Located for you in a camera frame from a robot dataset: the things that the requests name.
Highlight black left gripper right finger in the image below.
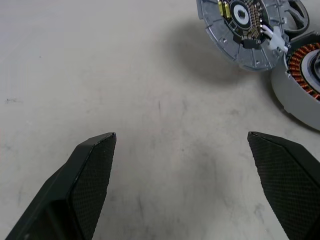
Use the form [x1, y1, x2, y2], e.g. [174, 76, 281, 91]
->
[247, 131, 320, 240]

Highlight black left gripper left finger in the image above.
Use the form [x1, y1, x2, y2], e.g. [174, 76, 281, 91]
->
[4, 132, 117, 240]

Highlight grey motor housing copper windings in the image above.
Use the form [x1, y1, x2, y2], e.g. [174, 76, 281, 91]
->
[271, 31, 320, 132]

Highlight silver motor lid circuit board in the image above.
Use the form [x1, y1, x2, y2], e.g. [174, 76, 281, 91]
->
[196, 0, 292, 73]

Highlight silver spoked rotor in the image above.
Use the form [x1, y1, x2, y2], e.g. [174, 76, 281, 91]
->
[282, 0, 311, 35]

